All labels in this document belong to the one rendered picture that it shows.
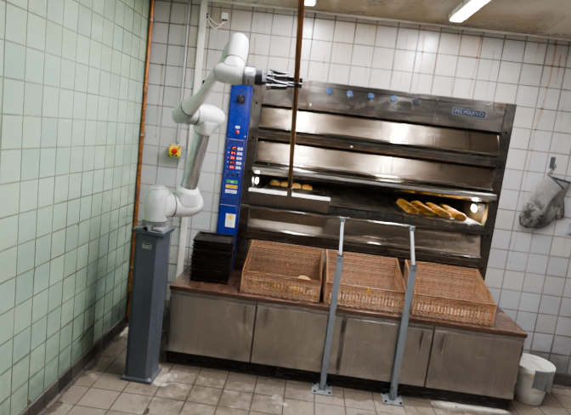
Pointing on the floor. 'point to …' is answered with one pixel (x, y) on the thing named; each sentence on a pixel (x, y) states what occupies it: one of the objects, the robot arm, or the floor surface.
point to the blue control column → (240, 116)
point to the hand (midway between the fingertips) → (295, 82)
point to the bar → (337, 298)
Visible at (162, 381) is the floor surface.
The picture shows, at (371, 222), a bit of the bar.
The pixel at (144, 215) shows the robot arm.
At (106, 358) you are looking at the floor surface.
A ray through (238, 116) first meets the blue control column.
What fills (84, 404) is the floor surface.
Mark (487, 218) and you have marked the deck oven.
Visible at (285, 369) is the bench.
